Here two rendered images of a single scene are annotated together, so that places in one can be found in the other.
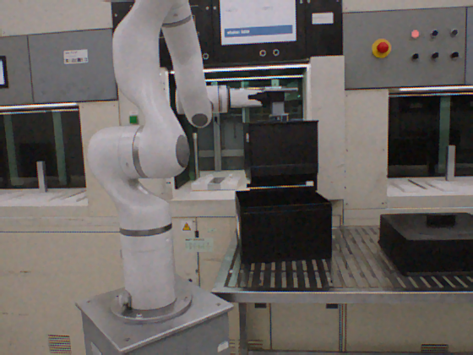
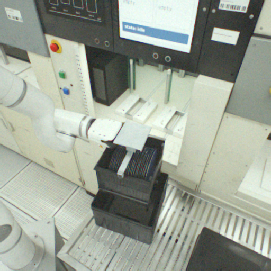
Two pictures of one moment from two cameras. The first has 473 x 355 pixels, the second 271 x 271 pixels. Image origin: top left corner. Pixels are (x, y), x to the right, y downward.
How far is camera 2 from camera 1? 1.05 m
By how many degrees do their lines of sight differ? 42
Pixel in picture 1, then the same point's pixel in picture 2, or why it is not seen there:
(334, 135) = (200, 146)
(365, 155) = (228, 162)
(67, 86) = (16, 37)
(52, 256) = not seen: hidden behind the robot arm
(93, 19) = not seen: outside the picture
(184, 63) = (35, 122)
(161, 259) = (10, 259)
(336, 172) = (196, 167)
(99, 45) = (26, 9)
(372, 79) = (258, 115)
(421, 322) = not seen: hidden behind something
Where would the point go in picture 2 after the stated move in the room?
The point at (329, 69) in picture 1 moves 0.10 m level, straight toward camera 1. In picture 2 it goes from (210, 98) to (198, 113)
